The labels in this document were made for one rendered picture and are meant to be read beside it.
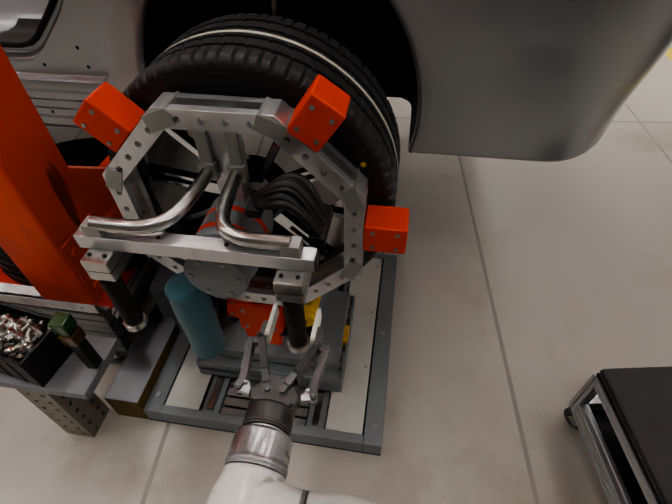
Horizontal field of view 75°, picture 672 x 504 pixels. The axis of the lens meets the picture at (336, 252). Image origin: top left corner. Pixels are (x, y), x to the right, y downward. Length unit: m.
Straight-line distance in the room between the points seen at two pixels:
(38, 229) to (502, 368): 1.53
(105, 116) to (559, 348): 1.68
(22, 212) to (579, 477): 1.71
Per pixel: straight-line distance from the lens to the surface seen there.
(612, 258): 2.37
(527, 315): 1.98
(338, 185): 0.84
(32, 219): 1.20
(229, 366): 1.56
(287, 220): 1.06
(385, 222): 0.90
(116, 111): 0.94
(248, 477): 0.66
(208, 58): 0.87
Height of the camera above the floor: 1.49
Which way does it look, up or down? 46 degrees down
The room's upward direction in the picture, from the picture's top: 1 degrees counter-clockwise
